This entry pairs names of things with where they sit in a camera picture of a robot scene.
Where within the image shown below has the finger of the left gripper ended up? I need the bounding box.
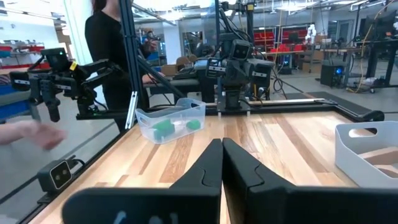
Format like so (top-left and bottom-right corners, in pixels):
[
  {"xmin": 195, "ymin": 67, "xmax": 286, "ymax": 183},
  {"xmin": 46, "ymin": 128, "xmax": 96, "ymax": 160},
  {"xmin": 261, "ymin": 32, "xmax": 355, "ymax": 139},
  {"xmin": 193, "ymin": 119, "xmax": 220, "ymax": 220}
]
[
  {"xmin": 235, "ymin": 88, "xmax": 248, "ymax": 110},
  {"xmin": 224, "ymin": 88, "xmax": 236, "ymax": 110}
]

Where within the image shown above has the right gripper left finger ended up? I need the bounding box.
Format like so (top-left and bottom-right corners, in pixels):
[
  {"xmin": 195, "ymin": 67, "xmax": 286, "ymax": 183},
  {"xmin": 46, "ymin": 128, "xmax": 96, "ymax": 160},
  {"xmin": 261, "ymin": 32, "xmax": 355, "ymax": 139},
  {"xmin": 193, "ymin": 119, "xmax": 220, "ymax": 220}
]
[{"xmin": 61, "ymin": 138, "xmax": 224, "ymax": 224}]

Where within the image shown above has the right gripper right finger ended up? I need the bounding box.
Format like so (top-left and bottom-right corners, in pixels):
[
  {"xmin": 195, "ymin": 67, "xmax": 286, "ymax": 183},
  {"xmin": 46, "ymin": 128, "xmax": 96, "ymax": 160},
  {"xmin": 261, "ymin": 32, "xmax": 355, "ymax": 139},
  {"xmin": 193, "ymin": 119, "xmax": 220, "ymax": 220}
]
[{"xmin": 222, "ymin": 137, "xmax": 398, "ymax": 224}]

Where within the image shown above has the green wedge block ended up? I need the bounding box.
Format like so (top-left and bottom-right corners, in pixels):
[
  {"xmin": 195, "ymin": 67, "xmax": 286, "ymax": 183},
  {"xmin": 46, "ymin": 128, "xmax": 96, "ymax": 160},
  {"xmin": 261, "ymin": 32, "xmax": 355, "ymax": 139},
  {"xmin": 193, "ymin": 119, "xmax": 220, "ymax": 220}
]
[{"xmin": 151, "ymin": 119, "xmax": 176, "ymax": 141}]

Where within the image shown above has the rectangular wooden block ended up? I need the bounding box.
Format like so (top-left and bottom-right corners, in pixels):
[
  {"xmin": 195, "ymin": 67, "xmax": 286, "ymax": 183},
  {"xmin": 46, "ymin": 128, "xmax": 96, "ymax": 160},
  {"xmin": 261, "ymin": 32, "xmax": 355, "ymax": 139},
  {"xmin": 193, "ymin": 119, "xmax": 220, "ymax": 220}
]
[{"xmin": 358, "ymin": 146, "xmax": 398, "ymax": 166}]

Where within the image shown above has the wooden arch block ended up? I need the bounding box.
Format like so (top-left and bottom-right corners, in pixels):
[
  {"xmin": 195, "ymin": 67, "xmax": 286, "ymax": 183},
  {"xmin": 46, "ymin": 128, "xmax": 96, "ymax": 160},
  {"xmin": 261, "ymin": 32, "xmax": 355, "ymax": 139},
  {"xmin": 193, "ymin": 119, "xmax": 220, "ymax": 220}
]
[{"xmin": 374, "ymin": 164, "xmax": 398, "ymax": 179}]

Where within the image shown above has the dark grey side table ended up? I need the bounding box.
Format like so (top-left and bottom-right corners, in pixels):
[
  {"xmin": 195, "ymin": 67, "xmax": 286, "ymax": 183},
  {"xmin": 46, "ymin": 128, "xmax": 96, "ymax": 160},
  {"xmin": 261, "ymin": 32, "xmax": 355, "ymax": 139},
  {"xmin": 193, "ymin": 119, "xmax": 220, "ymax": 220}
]
[{"xmin": 143, "ymin": 77, "xmax": 217, "ymax": 104}]

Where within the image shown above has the red storage bin shelf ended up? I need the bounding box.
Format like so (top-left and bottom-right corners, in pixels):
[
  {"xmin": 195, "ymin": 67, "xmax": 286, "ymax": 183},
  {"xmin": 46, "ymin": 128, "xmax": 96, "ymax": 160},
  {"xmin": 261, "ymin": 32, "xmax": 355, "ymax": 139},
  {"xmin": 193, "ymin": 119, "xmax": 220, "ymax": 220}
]
[{"xmin": 252, "ymin": 26, "xmax": 309, "ymax": 54}]

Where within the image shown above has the clear plastic bin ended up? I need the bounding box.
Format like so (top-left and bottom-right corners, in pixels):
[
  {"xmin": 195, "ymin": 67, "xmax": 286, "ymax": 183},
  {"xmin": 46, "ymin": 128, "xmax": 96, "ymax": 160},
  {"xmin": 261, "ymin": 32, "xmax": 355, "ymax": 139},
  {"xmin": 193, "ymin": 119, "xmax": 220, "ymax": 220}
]
[{"xmin": 134, "ymin": 97, "xmax": 207, "ymax": 145}]

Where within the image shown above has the cardboard box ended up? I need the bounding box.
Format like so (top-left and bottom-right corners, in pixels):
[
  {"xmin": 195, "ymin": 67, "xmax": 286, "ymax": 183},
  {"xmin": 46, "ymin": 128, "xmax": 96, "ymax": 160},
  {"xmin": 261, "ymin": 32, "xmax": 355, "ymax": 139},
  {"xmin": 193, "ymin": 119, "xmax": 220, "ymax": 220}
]
[{"xmin": 160, "ymin": 55, "xmax": 200, "ymax": 78}]

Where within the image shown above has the white plastic bin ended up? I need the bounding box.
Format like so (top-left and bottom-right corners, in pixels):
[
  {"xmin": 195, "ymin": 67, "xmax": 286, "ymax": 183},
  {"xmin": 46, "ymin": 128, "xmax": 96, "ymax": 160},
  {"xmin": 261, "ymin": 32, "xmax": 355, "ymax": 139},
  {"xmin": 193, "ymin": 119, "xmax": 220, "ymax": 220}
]
[{"xmin": 334, "ymin": 120, "xmax": 398, "ymax": 190}]

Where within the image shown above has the black computer with blue light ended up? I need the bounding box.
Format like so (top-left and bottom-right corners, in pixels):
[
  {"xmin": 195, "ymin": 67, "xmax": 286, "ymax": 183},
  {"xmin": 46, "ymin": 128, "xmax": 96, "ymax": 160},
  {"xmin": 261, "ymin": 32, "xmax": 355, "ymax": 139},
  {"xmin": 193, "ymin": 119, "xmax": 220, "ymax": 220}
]
[{"xmin": 319, "ymin": 60, "xmax": 346, "ymax": 88}]

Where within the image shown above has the person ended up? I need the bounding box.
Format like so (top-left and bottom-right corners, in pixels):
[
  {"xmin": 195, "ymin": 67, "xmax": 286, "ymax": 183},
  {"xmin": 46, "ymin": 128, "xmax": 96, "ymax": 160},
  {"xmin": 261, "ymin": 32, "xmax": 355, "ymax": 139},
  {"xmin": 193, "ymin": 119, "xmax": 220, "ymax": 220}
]
[{"xmin": 84, "ymin": 0, "xmax": 166, "ymax": 132}]

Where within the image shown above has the black desk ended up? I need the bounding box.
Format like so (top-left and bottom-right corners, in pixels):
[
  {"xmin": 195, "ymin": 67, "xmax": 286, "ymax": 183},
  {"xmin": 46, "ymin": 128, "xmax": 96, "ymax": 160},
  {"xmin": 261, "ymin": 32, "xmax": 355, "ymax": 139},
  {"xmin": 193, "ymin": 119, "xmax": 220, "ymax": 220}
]
[{"xmin": 359, "ymin": 9, "xmax": 398, "ymax": 88}]

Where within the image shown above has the person's hand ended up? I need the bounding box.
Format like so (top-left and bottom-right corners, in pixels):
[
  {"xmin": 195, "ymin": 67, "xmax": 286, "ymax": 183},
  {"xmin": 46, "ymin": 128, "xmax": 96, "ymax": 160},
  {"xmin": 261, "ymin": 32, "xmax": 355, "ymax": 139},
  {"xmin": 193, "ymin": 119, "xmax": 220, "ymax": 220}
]
[{"xmin": 0, "ymin": 120, "xmax": 68, "ymax": 151}]

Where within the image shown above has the blue storage bin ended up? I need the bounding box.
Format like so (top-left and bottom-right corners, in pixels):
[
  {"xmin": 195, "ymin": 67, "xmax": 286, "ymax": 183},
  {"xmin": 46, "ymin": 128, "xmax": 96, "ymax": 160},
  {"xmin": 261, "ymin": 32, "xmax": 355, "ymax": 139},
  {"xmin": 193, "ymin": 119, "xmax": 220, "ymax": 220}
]
[{"xmin": 0, "ymin": 83, "xmax": 32, "ymax": 120}]

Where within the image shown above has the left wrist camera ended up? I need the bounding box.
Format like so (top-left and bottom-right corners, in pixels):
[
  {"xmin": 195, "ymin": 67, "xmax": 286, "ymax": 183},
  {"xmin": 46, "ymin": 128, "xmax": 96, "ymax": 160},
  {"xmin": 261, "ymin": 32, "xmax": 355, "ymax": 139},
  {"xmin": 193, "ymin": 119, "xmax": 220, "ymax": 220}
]
[{"xmin": 231, "ymin": 38, "xmax": 253, "ymax": 62}]

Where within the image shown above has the black aluminium table frame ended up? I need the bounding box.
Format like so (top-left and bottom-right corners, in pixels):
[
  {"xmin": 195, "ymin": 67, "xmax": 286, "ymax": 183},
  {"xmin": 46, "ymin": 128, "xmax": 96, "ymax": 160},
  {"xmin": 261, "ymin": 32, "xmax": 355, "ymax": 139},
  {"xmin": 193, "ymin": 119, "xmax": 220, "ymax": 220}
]
[{"xmin": 0, "ymin": 0, "xmax": 386, "ymax": 224}]

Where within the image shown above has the table-level camera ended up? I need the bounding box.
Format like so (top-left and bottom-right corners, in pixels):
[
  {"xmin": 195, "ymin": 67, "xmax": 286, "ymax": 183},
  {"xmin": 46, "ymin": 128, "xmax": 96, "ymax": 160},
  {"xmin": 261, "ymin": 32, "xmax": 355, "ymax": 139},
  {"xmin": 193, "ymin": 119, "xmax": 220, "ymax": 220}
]
[{"xmin": 36, "ymin": 158, "xmax": 75, "ymax": 193}]

